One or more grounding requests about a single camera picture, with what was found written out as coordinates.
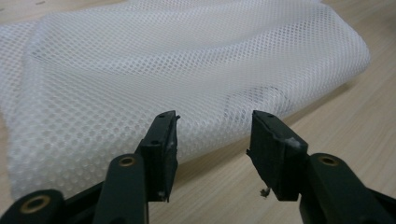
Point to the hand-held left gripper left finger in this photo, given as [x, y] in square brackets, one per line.
[160, 146]

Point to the white mesh laundry bag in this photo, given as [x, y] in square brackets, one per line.
[155, 71]

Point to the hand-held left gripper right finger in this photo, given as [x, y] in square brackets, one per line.
[274, 155]

